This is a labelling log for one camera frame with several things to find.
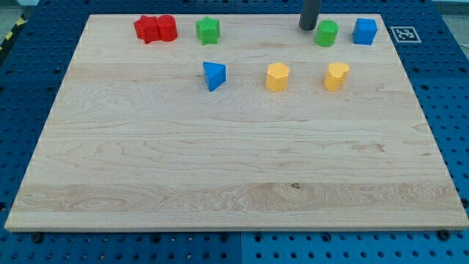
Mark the green cylinder block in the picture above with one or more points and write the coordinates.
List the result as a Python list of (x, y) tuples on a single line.
[(326, 33)]

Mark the light wooden board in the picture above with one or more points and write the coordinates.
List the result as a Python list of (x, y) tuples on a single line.
[(136, 142)]

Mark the blue triangle block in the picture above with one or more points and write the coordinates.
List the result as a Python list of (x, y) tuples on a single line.
[(214, 75)]

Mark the yellow hexagon block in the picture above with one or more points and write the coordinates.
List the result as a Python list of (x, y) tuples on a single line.
[(277, 77)]

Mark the green star block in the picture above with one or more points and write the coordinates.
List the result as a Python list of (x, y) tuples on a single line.
[(208, 30)]

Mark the yellow heart block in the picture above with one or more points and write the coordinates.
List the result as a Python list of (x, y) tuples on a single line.
[(337, 73)]

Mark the red cylinder block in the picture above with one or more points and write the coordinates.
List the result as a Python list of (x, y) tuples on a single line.
[(167, 28)]

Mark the red star block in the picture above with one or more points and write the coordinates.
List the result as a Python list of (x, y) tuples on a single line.
[(147, 29)]

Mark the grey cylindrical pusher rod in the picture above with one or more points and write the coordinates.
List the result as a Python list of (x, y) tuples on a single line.
[(309, 14)]

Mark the blue cube block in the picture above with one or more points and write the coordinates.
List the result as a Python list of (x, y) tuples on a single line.
[(364, 31)]

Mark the white fiducial marker tag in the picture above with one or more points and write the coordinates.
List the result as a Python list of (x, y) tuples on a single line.
[(405, 34)]

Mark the black bolt front left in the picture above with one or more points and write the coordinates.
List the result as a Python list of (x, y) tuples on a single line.
[(37, 237)]

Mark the black bolt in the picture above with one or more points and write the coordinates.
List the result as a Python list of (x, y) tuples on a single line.
[(37, 237), (443, 235)]

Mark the black bolt front right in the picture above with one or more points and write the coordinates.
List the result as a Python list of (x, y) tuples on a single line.
[(443, 235)]

